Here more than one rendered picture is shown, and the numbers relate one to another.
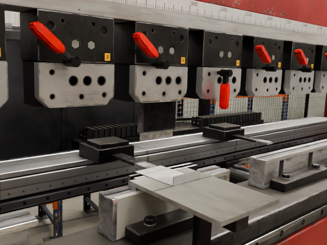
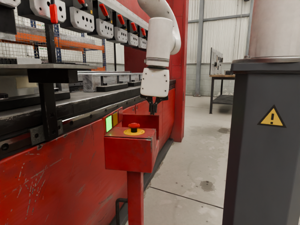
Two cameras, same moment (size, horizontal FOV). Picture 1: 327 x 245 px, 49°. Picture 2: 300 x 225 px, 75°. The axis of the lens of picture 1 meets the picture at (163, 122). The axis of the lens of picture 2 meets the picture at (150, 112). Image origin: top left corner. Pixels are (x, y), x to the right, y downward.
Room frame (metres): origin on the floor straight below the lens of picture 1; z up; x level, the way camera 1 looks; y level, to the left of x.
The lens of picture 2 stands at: (0.06, -0.06, 0.98)
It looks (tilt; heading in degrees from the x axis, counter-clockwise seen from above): 12 degrees down; 329
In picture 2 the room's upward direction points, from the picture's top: straight up
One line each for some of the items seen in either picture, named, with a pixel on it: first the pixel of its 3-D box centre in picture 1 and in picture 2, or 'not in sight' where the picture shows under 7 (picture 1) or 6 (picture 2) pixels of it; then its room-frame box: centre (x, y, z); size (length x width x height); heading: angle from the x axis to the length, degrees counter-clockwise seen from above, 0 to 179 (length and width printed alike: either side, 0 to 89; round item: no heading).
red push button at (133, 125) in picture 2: not in sight; (134, 128); (0.63, -0.34, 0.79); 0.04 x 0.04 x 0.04
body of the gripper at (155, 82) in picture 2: not in sight; (155, 80); (0.67, -0.45, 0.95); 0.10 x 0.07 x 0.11; 50
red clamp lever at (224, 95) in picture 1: (223, 89); (52, 9); (0.89, -0.14, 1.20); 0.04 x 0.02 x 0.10; 41
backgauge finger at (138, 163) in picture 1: (121, 153); not in sight; (0.96, 0.11, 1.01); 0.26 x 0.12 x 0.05; 41
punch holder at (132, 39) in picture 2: not in sight; (129, 34); (1.48, -0.72, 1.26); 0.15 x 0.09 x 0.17; 131
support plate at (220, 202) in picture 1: (200, 191); (41, 67); (0.73, -0.08, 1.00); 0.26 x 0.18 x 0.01; 41
